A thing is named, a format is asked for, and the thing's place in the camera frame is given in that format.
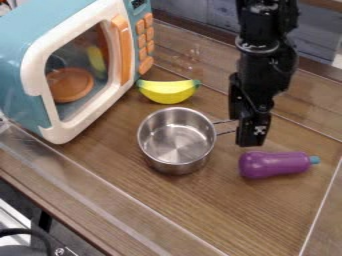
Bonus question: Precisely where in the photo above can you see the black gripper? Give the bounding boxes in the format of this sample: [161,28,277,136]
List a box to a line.
[228,71,285,147]

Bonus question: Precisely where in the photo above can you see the purple toy eggplant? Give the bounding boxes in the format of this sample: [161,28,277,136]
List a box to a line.
[237,151,320,179]

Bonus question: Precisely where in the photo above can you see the silver pot with handle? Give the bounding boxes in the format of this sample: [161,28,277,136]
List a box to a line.
[136,107,233,176]

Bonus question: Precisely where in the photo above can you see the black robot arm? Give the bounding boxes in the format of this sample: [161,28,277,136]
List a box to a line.
[228,0,299,147]

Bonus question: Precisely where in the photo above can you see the yellow toy banana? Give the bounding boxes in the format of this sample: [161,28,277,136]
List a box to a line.
[136,79,201,104]

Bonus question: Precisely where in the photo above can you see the orange microwave turntable plate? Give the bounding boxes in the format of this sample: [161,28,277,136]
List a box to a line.
[46,67,94,103]

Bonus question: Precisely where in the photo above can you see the blue toy microwave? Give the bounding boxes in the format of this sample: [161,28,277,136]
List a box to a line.
[0,0,153,144]

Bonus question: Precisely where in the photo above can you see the black cable bottom left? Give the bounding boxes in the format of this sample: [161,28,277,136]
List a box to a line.
[0,227,54,256]

